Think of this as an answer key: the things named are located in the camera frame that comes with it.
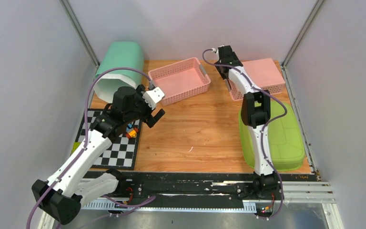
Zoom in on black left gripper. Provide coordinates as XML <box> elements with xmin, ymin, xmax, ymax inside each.
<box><xmin>124</xmin><ymin>85</ymin><xmax>164</xmax><ymax>127</ymax></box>

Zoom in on pink perforated plastic basket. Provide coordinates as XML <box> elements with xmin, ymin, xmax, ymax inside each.
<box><xmin>148</xmin><ymin>57</ymin><xmax>211</xmax><ymax>106</ymax></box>

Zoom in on large lime green tub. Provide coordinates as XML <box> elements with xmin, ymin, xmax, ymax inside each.
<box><xmin>238</xmin><ymin>103</ymin><xmax>306</xmax><ymax>172</ymax></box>

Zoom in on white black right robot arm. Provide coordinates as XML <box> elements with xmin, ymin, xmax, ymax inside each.
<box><xmin>215</xmin><ymin>45</ymin><xmax>279</xmax><ymax>199</ymax></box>

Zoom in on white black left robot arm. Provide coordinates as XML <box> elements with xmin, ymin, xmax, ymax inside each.
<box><xmin>31</xmin><ymin>84</ymin><xmax>165</xmax><ymax>225</ymax></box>

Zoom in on blue yellow toy car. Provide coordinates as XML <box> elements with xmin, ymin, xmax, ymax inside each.
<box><xmin>125</xmin><ymin>124</ymin><xmax>139</xmax><ymax>139</ymax></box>

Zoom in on black white checkerboard mat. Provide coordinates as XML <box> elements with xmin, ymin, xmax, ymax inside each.
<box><xmin>75</xmin><ymin>108</ymin><xmax>142</xmax><ymax>170</ymax></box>

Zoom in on mint green trash bin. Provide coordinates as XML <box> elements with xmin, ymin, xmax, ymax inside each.
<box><xmin>93</xmin><ymin>41</ymin><xmax>144</xmax><ymax>103</ymax></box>

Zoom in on green orange toy block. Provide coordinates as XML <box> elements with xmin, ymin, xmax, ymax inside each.
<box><xmin>71</xmin><ymin>142</ymin><xmax>81</xmax><ymax>155</ymax></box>

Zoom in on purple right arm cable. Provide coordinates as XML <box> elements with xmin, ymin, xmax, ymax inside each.
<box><xmin>202</xmin><ymin>48</ymin><xmax>288</xmax><ymax>220</ymax></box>

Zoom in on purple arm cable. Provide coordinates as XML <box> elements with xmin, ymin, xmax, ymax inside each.
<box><xmin>26</xmin><ymin>67</ymin><xmax>157</xmax><ymax>229</ymax></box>
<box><xmin>202</xmin><ymin>48</ymin><xmax>288</xmax><ymax>220</ymax></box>

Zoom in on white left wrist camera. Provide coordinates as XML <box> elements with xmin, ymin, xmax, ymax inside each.
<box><xmin>143</xmin><ymin>87</ymin><xmax>165</xmax><ymax>110</ymax></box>

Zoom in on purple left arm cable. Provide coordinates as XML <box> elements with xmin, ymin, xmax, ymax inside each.
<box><xmin>26</xmin><ymin>67</ymin><xmax>157</xmax><ymax>229</ymax></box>

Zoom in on right aluminium frame post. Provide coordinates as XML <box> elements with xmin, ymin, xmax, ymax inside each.
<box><xmin>281</xmin><ymin>0</ymin><xmax>326</xmax><ymax>68</ymax></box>

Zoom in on aluminium frame post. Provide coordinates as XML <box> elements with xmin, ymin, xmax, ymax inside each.
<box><xmin>59</xmin><ymin>0</ymin><xmax>100</xmax><ymax>69</ymax></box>
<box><xmin>281</xmin><ymin>0</ymin><xmax>326</xmax><ymax>68</ymax></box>

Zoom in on left aluminium frame post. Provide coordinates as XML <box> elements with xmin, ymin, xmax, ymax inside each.
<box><xmin>59</xmin><ymin>0</ymin><xmax>100</xmax><ymax>69</ymax></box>

